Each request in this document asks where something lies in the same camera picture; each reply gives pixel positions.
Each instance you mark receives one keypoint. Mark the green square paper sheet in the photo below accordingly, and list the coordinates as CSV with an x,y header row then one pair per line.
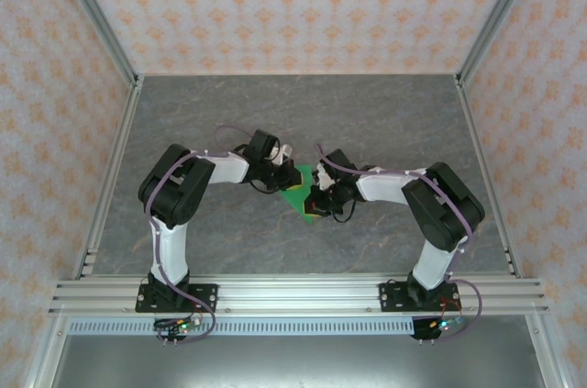
x,y
295,202

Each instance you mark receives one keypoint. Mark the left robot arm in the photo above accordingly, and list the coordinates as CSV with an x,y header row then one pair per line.
x,y
179,200

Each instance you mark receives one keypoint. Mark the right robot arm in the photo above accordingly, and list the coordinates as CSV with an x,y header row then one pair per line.
x,y
440,213

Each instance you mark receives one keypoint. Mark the grey metal shelf panel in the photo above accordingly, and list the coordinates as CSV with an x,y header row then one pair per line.
x,y
298,362

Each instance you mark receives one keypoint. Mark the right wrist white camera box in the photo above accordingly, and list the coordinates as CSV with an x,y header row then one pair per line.
x,y
325,177

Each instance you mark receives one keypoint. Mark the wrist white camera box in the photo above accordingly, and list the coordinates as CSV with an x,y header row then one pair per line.
x,y
283,153
325,177

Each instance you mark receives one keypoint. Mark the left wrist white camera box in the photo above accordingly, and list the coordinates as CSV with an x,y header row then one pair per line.
x,y
283,153

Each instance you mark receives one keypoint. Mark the aluminium mounting rail beam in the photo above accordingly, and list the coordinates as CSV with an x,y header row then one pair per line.
x,y
298,296

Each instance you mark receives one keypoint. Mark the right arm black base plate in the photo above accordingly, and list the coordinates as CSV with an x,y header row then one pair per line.
x,y
394,298

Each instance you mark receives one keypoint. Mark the aluminium table side rail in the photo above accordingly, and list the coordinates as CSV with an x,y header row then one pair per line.
x,y
120,149
479,149

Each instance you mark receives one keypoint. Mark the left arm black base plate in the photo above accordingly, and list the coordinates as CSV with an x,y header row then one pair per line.
x,y
206,298

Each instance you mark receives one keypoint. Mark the aluminium frame post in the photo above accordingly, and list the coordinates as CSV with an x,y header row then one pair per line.
x,y
497,16
96,16

